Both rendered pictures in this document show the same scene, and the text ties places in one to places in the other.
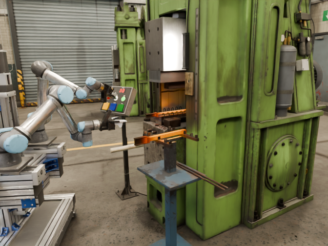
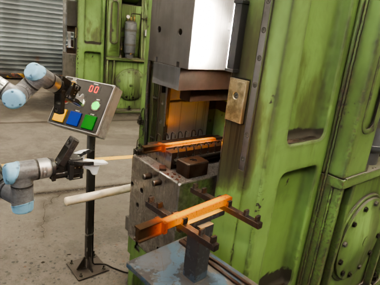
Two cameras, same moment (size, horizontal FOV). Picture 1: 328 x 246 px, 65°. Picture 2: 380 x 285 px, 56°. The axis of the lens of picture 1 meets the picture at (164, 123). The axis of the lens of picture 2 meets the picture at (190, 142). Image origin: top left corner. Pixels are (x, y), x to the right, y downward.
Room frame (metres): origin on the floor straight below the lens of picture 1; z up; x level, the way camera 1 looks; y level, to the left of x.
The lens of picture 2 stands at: (0.62, 0.22, 1.52)
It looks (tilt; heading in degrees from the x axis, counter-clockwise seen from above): 17 degrees down; 350
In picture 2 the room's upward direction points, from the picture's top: 6 degrees clockwise
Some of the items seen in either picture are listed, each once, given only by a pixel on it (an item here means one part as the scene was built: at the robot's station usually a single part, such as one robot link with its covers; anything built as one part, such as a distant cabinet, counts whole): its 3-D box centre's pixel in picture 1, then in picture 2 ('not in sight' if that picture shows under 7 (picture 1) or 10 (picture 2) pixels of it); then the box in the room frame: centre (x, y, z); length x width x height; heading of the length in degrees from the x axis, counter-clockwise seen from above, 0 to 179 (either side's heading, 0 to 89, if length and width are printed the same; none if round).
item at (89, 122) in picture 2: (120, 108); (89, 122); (2.48, 0.42, 1.01); 0.07 x 0.05 x 0.07; 56
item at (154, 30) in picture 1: (177, 45); (214, 21); (2.27, -0.13, 1.56); 0.42 x 0.39 x 0.40; 121
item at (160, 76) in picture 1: (175, 75); (201, 76); (2.30, -0.11, 1.32); 0.42 x 0.20 x 0.10; 121
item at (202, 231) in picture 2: (181, 138); (230, 224); (1.56, -0.11, 0.97); 0.23 x 0.06 x 0.02; 125
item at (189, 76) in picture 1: (189, 83); (236, 100); (1.99, -0.20, 1.27); 0.09 x 0.02 x 0.17; 31
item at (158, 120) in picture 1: (175, 115); (193, 147); (2.30, -0.11, 0.96); 0.42 x 0.20 x 0.09; 121
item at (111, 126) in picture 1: (106, 124); (65, 167); (1.95, 0.44, 0.97); 0.12 x 0.08 x 0.09; 120
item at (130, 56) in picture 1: (150, 61); (126, 26); (7.43, 0.35, 1.45); 2.18 x 1.23 x 2.89; 109
